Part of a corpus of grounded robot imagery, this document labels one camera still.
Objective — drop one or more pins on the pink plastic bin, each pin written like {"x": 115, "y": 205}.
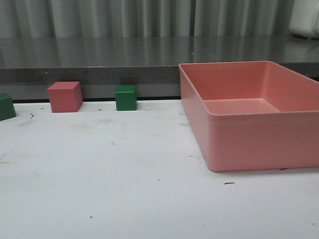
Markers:
{"x": 251, "y": 115}

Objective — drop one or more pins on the green cube block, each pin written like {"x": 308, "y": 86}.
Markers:
{"x": 7, "y": 110}
{"x": 126, "y": 98}

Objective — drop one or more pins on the green cube block at left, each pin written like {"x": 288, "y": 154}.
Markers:
{"x": 7, "y": 110}

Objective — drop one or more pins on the white appliance in background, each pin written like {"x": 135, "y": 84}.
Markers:
{"x": 304, "y": 19}

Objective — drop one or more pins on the grey curtain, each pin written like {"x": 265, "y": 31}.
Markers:
{"x": 143, "y": 18}

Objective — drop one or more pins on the grey stone counter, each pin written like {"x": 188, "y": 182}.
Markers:
{"x": 28, "y": 66}

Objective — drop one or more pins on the pink cube block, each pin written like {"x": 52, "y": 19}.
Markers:
{"x": 65, "y": 97}

